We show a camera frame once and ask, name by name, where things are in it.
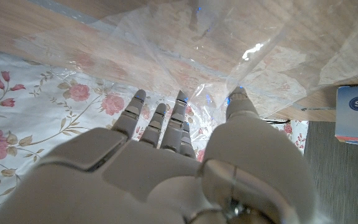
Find dark perforated wall panel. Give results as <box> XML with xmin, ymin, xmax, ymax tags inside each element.
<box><xmin>303</xmin><ymin>121</ymin><xmax>358</xmax><ymax>224</ymax></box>

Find floral print curtain backdrop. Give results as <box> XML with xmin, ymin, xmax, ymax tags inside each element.
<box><xmin>0</xmin><ymin>48</ymin><xmax>309</xmax><ymax>224</ymax></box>

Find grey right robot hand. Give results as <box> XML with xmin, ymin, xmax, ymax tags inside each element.
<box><xmin>0</xmin><ymin>86</ymin><xmax>321</xmax><ymax>224</ymax></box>

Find clear plastic bag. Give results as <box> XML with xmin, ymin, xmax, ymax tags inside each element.
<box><xmin>14</xmin><ymin>0</ymin><xmax>358</xmax><ymax>122</ymax></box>

